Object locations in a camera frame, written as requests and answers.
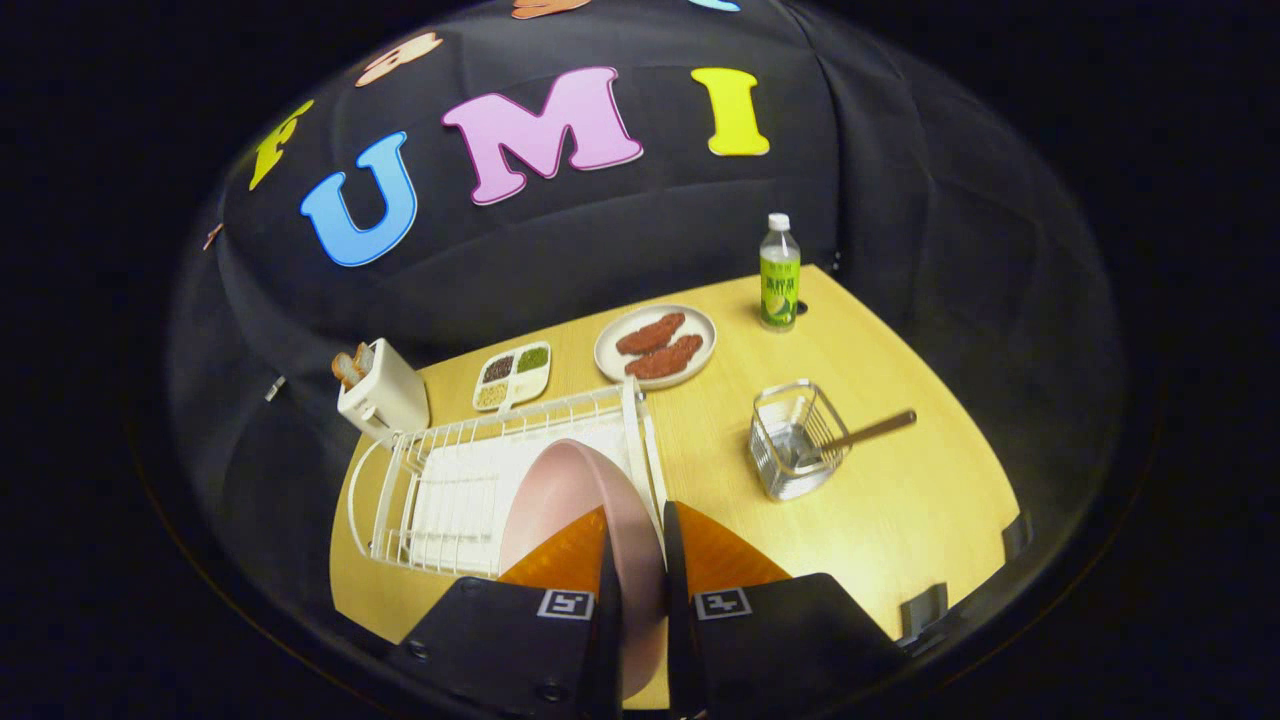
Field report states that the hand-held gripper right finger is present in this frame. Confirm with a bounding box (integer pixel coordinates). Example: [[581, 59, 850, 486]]
[[662, 500, 911, 720]]

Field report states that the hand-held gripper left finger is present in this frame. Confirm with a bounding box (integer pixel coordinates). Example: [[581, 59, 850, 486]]
[[385, 505, 623, 720]]

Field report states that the pink plate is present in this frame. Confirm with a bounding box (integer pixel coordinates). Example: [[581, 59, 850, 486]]
[[498, 438, 669, 701]]

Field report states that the silver wire basket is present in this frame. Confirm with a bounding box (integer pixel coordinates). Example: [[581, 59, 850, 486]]
[[750, 380, 851, 501]]

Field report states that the white wire dish rack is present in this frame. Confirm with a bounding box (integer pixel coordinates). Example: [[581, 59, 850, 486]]
[[347, 377, 669, 581]]

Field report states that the brown handled spoon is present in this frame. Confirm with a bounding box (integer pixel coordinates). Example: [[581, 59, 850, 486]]
[[795, 409, 918, 471]]

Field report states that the beige round food dish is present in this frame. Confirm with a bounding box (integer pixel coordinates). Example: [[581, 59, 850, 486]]
[[594, 304, 718, 391]]

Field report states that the white divided snack tray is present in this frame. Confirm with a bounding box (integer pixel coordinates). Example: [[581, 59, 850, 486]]
[[472, 342, 553, 414]]

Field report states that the brown meat piece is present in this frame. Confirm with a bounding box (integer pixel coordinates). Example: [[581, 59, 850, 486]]
[[625, 334, 704, 380], [615, 312, 688, 356]]

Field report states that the white toaster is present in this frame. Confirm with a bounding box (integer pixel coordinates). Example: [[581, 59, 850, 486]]
[[336, 338, 431, 443]]

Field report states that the green label drink bottle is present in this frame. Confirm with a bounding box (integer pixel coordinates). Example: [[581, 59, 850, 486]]
[[759, 213, 802, 333]]

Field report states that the black backdrop cloth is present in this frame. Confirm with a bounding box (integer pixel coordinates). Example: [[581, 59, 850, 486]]
[[165, 0, 1131, 571]]

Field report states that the grey table edge bracket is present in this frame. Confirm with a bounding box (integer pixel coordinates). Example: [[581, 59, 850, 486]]
[[898, 583, 951, 641]]

